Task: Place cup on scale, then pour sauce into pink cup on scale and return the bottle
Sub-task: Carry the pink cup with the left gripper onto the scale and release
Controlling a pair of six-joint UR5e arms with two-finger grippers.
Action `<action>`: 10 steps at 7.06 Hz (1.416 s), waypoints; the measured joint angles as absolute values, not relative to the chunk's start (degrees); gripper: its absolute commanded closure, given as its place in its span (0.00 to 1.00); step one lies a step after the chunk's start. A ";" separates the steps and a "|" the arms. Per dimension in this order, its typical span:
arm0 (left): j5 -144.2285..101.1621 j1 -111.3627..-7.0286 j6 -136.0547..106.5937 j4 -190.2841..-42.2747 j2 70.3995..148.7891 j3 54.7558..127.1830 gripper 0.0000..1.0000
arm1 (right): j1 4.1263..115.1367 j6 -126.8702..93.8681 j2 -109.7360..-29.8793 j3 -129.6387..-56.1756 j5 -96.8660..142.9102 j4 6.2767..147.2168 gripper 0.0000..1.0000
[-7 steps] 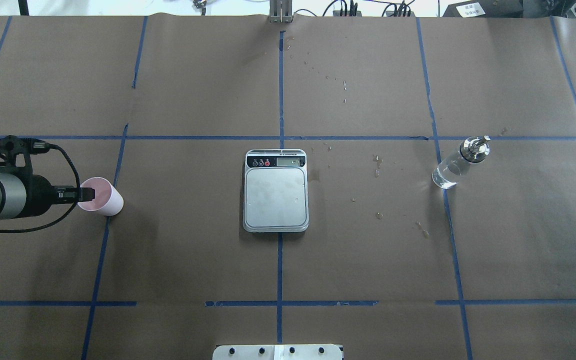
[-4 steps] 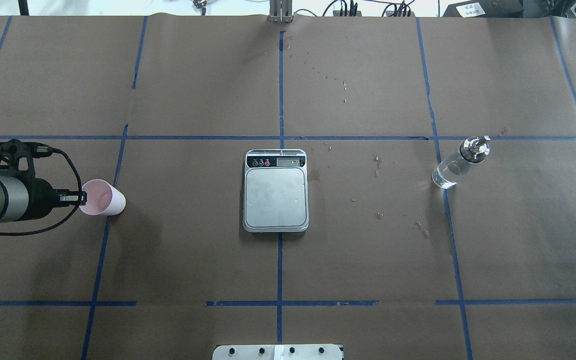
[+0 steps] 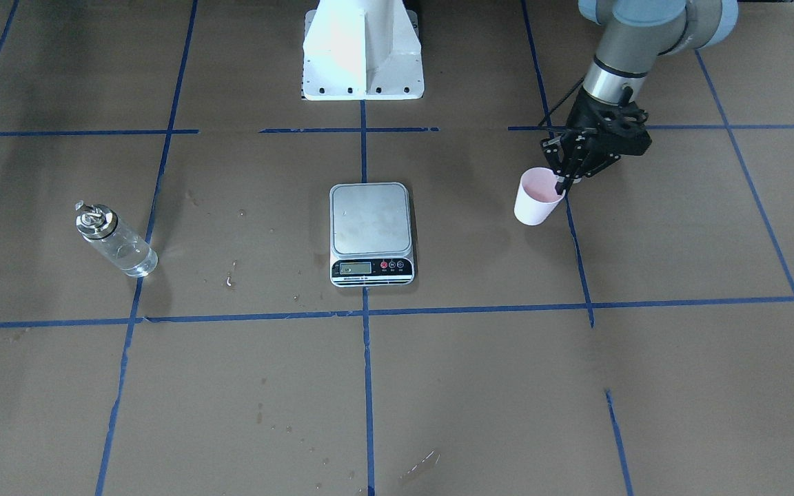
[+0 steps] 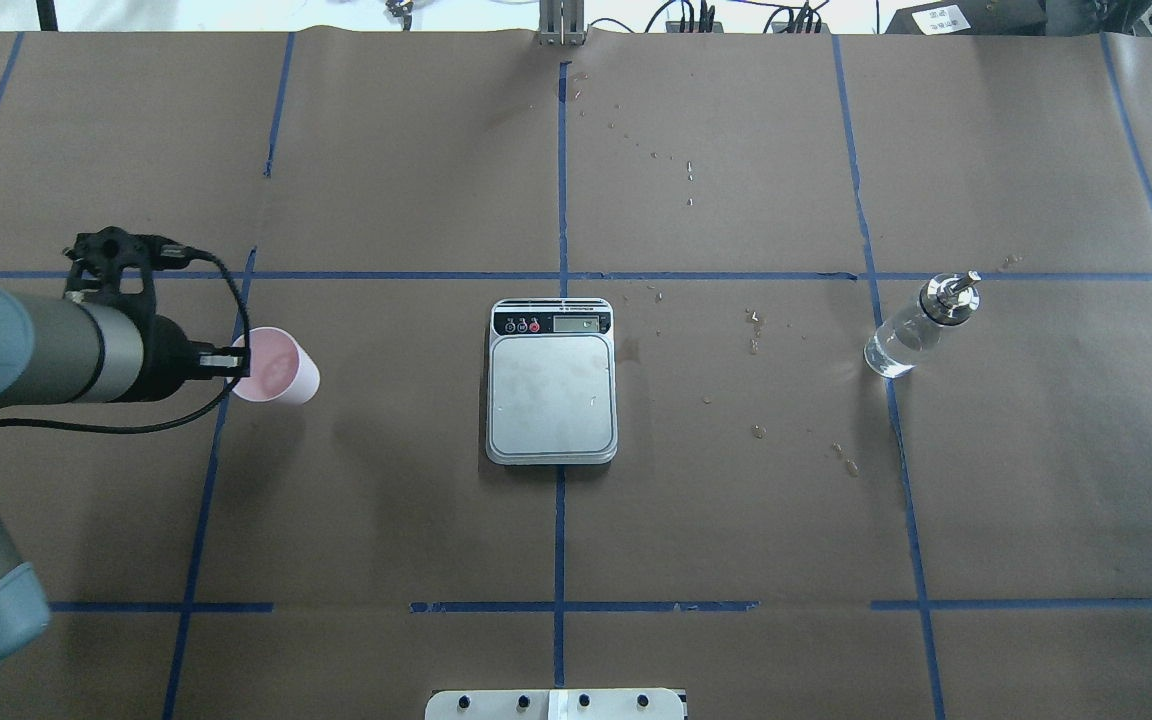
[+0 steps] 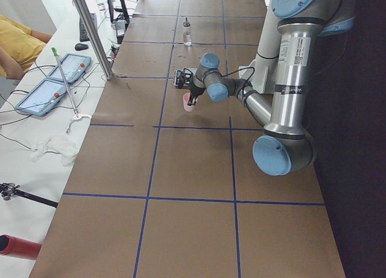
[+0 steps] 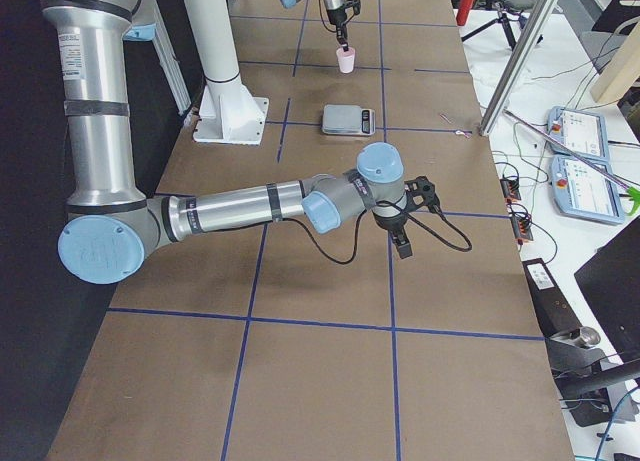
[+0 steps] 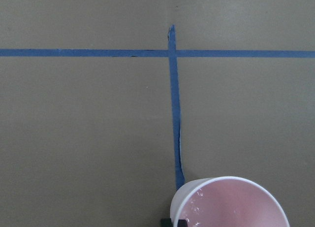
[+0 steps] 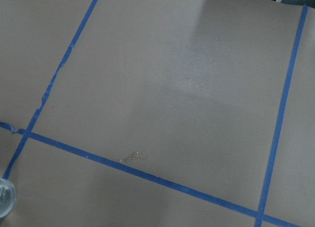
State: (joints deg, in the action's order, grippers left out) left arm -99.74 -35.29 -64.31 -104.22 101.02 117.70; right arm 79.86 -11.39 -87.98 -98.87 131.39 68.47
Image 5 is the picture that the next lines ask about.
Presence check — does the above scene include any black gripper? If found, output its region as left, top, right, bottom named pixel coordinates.
left=187, top=84, right=205, bottom=106

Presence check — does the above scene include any pink paper cup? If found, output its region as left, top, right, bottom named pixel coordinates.
left=183, top=92, right=196, bottom=112

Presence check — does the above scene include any clear glass sauce bottle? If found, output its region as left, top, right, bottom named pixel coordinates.
left=183, top=17, right=192, bottom=46

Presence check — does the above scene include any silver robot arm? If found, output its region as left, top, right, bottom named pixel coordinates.
left=179, top=0, right=356, bottom=176

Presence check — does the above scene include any grey digital kitchen scale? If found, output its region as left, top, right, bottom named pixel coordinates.
left=172, top=68, right=200, bottom=87

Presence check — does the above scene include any black keyboard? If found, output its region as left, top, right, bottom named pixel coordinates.
left=78, top=12, right=98, bottom=42

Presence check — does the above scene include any black computer mouse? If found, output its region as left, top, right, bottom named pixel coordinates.
left=74, top=43, right=89, bottom=51

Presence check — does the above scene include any white crumpled cloth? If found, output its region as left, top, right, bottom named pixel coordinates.
left=30, top=135, right=79, bottom=166

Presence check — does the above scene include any metal grabber stick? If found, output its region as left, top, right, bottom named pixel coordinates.
left=51, top=47, right=92, bottom=134

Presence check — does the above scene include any near blue teach pendant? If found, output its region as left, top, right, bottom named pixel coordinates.
left=15, top=78, right=67, bottom=117

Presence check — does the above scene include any person in yellow shirt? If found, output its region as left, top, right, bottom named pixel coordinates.
left=1, top=15, right=52, bottom=80

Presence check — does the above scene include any red cylinder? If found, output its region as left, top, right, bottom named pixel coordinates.
left=1, top=235, right=42, bottom=261

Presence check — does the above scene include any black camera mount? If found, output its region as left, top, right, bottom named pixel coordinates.
left=176, top=68, right=194, bottom=89

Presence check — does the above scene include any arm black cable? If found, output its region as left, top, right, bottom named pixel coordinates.
left=201, top=66, right=257, bottom=107

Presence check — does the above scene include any white pedestal column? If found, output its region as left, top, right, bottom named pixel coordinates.
left=239, top=6, right=281, bottom=95

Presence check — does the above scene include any aluminium frame post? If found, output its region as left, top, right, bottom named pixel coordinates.
left=73, top=0, right=113, bottom=80

